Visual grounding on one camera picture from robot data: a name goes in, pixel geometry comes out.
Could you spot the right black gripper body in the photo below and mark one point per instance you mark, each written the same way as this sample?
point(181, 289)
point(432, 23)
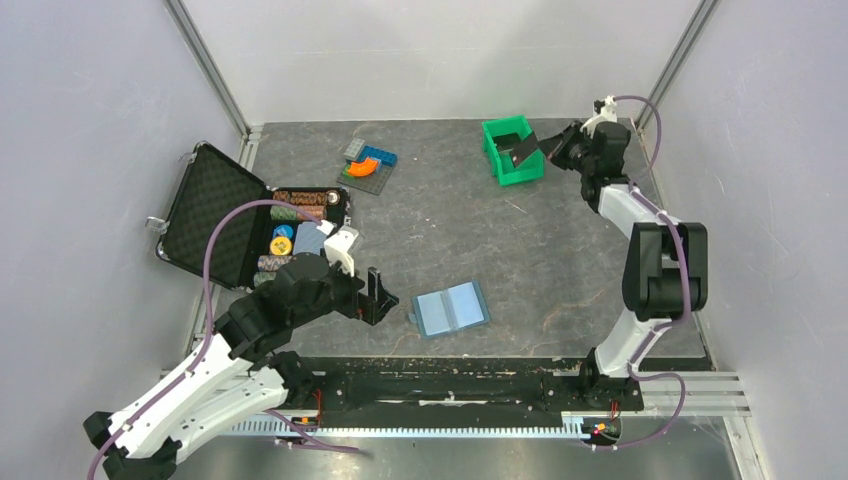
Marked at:
point(579, 145)

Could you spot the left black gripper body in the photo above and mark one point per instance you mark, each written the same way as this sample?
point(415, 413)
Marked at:
point(342, 292)

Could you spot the blue leather card holder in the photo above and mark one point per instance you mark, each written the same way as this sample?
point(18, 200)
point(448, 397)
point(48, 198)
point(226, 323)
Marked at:
point(450, 310)

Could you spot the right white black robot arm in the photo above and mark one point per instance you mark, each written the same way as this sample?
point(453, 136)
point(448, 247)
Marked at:
point(665, 276)

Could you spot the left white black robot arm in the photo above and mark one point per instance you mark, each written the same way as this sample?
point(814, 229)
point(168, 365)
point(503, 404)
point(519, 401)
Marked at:
point(240, 369)

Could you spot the blue playing card deck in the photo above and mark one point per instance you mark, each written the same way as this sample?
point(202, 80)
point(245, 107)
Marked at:
point(308, 238)

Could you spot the green plastic bin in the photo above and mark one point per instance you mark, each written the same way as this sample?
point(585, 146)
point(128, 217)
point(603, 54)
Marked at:
point(501, 166)

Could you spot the black object in bin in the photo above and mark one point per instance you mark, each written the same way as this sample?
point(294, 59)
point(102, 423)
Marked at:
point(506, 142)

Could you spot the poker chip row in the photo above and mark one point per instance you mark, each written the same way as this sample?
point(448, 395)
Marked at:
point(302, 213)
point(301, 198)
point(262, 277)
point(272, 263)

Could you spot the yellow poker chip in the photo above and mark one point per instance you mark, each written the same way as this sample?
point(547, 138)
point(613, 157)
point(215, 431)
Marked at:
point(281, 246)

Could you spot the bottom poker chip row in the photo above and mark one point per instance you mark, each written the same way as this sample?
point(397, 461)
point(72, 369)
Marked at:
point(262, 277)

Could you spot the blue poker chip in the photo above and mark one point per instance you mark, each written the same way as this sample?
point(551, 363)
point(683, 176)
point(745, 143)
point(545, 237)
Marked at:
point(283, 230)

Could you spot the white dealer button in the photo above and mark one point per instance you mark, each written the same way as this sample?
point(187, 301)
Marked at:
point(333, 197)

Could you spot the top poker chip row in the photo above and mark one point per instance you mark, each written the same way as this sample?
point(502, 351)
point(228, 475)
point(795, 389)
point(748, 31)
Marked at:
point(301, 198)

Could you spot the grey lego baseplate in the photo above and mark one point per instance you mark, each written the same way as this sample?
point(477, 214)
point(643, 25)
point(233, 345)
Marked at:
point(372, 184)

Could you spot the orange curved lego piece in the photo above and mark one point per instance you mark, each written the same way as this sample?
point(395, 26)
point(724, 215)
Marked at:
point(362, 168)

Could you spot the grey lego brick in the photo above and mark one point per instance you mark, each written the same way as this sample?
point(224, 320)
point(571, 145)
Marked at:
point(354, 149)

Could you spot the blue lego brick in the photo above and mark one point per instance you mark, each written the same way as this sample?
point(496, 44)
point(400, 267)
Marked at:
point(386, 158)

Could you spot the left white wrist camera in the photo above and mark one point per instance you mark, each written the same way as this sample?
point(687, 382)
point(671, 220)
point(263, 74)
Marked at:
point(337, 246)

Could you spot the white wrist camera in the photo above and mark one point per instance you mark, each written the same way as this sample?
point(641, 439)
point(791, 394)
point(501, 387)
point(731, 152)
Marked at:
point(337, 246)
point(605, 110)

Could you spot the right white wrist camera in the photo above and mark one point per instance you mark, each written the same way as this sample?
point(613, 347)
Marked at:
point(605, 110)

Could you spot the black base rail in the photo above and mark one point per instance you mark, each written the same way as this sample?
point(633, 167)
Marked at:
point(453, 392)

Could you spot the right aluminium corner post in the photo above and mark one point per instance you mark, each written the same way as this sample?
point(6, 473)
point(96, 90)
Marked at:
point(684, 46)

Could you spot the aluminium corner post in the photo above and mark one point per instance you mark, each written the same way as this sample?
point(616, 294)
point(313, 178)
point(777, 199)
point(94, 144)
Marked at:
point(684, 46)
point(203, 57)

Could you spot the white toothed cable strip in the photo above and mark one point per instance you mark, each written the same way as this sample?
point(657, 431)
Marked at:
point(264, 425)

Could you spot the left aluminium corner post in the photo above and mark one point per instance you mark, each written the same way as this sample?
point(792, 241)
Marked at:
point(203, 57)

